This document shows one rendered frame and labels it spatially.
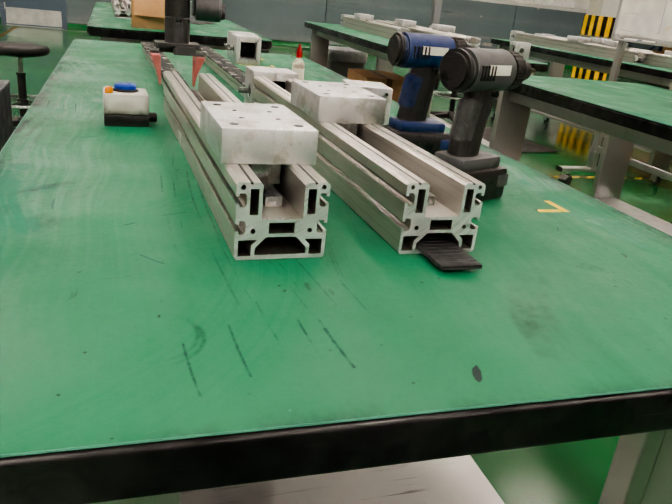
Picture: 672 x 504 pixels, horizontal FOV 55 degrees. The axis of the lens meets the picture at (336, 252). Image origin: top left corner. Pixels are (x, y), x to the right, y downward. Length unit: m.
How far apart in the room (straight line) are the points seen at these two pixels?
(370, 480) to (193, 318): 0.77
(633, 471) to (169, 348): 0.52
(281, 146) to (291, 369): 0.31
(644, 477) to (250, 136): 0.57
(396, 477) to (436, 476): 0.08
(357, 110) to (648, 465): 0.62
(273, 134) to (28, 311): 0.31
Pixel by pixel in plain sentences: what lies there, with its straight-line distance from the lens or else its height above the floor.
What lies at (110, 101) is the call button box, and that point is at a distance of 1.29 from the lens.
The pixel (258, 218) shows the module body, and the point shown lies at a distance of 0.68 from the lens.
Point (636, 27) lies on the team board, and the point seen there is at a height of 1.03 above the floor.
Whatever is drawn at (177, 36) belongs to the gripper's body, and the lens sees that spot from 1.62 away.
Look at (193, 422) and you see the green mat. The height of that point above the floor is 0.78.
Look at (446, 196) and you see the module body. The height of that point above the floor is 0.84.
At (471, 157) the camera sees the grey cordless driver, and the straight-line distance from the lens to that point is 0.98.
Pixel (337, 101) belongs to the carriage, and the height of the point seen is 0.90.
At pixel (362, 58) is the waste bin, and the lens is 6.48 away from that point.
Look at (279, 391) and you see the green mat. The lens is 0.49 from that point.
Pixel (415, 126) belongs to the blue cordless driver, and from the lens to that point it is 1.21.
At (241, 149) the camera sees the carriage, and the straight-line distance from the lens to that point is 0.73.
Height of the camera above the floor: 1.05
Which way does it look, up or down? 22 degrees down
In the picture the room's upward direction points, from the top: 6 degrees clockwise
